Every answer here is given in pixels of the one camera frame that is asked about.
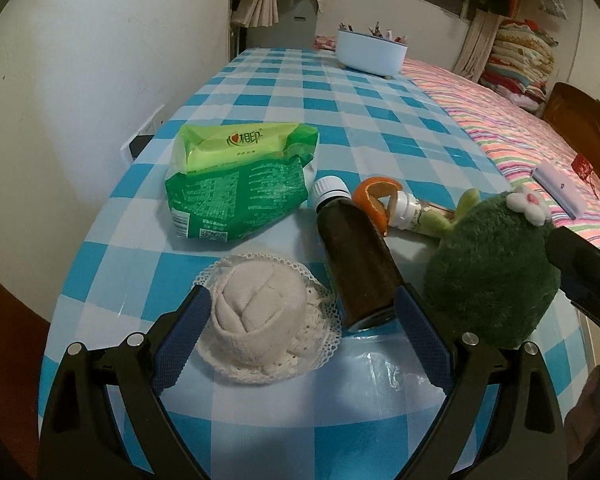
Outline assorted small items in basin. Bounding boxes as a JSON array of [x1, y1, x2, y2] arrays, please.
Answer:
[[337, 21, 410, 43]]

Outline orange peel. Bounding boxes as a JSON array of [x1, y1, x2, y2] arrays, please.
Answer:
[[352, 177, 404, 237]]

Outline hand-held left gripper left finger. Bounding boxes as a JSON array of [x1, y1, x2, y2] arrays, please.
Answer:
[[39, 284, 213, 480]]

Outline light purple pouch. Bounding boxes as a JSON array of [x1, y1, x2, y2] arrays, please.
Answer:
[[532, 161, 587, 220]]

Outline red tasselled ornament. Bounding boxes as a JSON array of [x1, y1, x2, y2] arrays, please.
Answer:
[[570, 155, 600, 201]]

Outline blue checked tablecloth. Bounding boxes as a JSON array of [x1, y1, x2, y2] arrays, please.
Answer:
[[39, 47, 588, 480]]

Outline green plush toy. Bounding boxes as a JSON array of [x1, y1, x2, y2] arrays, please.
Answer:
[[420, 186, 563, 351]]

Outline wall socket plate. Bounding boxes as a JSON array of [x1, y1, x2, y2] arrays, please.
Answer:
[[120, 104, 167, 163]]

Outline wooden bed headboard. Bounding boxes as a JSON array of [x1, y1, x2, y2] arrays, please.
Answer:
[[542, 81, 600, 183]]

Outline stack of folded blankets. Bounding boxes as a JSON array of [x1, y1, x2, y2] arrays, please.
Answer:
[[480, 17, 556, 111]]

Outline white lace hat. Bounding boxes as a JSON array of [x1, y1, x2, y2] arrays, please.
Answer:
[[192, 252, 343, 386]]

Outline white round basin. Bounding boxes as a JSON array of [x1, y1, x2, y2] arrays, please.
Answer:
[[335, 27, 411, 78]]

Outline green tissue packet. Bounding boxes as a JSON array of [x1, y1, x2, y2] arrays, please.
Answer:
[[165, 122, 321, 242]]

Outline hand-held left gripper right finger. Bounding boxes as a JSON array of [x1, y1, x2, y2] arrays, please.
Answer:
[[392, 282, 568, 480]]

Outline beige narrow curtain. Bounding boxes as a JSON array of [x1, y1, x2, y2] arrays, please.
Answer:
[[452, 10, 503, 80]]

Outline grey cabinet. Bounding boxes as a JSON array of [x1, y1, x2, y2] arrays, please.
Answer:
[[245, 0, 317, 51]]

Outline striped pink bed sheet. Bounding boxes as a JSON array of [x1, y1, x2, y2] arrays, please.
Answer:
[[314, 35, 600, 261]]

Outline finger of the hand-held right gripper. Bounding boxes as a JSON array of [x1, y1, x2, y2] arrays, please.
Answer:
[[545, 226, 600, 356]]

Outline printed tube with cap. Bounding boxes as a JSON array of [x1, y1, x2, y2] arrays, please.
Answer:
[[389, 194, 461, 235]]

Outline brown bottle white cap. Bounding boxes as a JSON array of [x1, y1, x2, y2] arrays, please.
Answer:
[[310, 176, 405, 332]]

